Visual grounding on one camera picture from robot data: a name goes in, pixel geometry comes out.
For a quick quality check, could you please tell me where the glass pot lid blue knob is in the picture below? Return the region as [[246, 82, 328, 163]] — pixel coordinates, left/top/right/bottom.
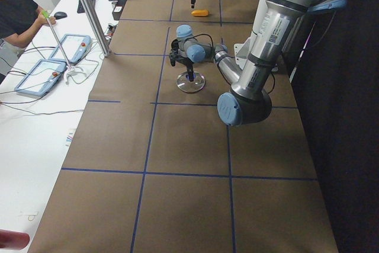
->
[[176, 72, 205, 94]]

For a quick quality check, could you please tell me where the yellow plastic corn cob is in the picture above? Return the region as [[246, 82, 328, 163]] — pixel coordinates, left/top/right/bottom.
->
[[191, 9, 210, 17]]

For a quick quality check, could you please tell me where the far blue teach pendant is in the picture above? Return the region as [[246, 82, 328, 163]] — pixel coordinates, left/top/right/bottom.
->
[[49, 34, 92, 65]]

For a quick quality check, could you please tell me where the blue teach pendant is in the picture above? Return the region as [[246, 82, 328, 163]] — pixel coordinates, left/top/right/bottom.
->
[[14, 59, 66, 97], [49, 34, 92, 65]]

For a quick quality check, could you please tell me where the black computer mouse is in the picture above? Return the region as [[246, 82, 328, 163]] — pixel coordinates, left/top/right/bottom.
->
[[54, 11, 68, 20]]

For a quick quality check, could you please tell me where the metal reacher stick green grip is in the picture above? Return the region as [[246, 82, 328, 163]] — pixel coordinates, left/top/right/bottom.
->
[[41, 10, 87, 85]]

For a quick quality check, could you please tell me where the near blue teach pendant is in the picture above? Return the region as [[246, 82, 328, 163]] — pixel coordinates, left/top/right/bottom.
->
[[14, 59, 66, 97]]

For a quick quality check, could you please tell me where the person in black shirt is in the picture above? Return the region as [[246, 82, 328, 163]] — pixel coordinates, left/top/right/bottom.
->
[[0, 0, 57, 84]]

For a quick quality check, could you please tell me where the red cylinder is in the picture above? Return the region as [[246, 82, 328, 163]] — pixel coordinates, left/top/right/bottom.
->
[[0, 229, 30, 250]]

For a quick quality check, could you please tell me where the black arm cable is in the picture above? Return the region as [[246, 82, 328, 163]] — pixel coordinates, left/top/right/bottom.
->
[[189, 34, 214, 51]]

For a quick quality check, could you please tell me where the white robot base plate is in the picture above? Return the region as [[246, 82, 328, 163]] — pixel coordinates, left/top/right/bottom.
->
[[234, 31, 257, 69]]

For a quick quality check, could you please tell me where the aluminium frame post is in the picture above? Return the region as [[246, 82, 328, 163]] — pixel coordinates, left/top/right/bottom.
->
[[80, 0, 110, 57]]

